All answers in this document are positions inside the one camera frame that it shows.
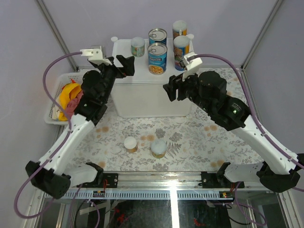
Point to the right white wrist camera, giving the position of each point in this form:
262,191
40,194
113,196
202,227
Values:
190,63

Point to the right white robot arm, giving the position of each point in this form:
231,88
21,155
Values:
277,172

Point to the blue can pull-tab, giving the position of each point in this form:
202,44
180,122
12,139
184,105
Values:
157,35
157,58

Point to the white patterned cloth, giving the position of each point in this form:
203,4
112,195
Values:
57,114

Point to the aluminium front rail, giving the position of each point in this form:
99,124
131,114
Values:
154,183

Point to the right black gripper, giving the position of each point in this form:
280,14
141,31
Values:
176,81

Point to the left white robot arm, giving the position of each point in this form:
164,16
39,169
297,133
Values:
86,116

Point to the short can white lid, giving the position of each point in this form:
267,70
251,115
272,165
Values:
131,145

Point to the white plastic storage cabinet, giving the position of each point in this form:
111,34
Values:
142,95

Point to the pink cloth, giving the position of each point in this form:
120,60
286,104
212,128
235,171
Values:
71,106

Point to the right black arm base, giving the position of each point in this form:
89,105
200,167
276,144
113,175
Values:
213,179

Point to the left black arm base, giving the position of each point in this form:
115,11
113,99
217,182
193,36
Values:
108,180

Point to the short can clear lid front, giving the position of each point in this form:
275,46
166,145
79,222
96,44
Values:
158,148

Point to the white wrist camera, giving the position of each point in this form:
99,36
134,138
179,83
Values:
96,55
190,63

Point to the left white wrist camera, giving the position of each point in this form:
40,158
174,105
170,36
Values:
96,55

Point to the yellow cloth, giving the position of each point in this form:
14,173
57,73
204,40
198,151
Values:
69,92

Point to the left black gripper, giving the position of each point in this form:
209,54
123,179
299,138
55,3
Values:
128,69

